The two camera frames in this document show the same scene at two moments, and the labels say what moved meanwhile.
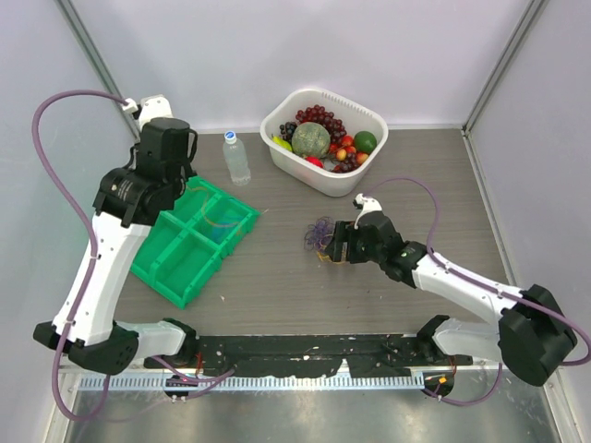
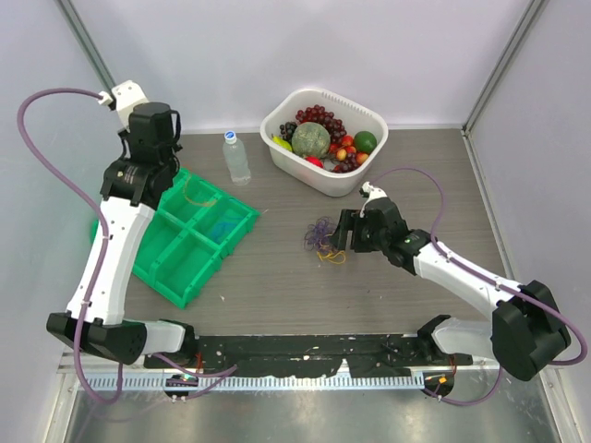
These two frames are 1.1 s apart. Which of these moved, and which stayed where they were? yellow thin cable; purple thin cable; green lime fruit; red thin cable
Moved: red thin cable
Stayed: purple thin cable; yellow thin cable; green lime fruit
